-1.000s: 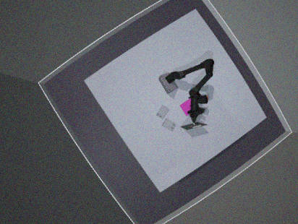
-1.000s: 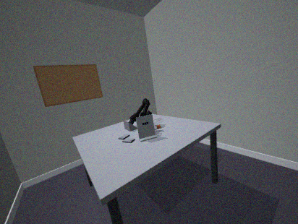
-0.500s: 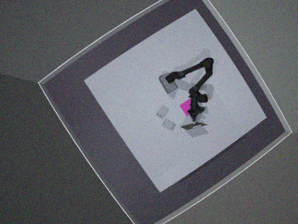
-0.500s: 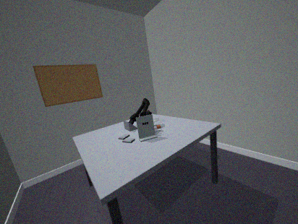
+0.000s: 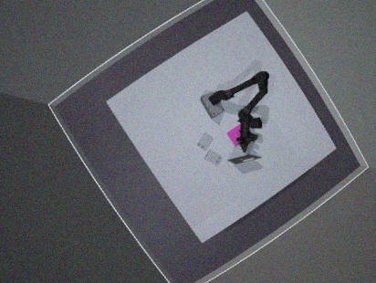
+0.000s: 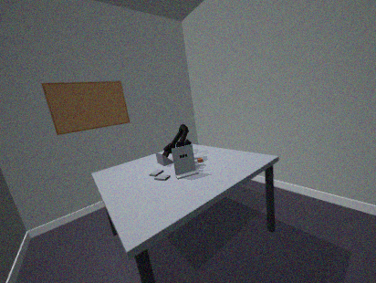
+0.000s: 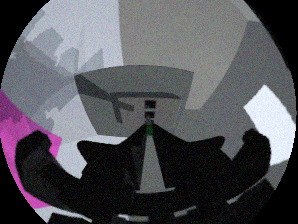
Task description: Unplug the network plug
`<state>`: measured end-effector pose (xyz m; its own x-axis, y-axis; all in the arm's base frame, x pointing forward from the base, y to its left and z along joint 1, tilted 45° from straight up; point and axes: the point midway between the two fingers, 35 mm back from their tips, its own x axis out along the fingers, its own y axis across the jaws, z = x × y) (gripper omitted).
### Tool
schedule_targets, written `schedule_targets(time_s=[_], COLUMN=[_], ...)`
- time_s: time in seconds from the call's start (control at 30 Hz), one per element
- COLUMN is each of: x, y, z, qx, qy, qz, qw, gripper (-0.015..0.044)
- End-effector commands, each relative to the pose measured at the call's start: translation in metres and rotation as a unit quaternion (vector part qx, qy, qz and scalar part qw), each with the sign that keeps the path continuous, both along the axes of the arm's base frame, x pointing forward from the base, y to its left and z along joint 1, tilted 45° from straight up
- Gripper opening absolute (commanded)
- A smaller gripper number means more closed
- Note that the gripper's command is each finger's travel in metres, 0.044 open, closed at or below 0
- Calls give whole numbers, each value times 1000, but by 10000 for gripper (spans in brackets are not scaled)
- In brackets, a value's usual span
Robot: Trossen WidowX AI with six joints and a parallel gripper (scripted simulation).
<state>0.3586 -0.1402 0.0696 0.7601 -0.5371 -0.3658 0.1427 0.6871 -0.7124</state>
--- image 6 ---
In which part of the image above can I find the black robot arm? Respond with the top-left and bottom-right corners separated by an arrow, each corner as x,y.
162,124 -> 191,158

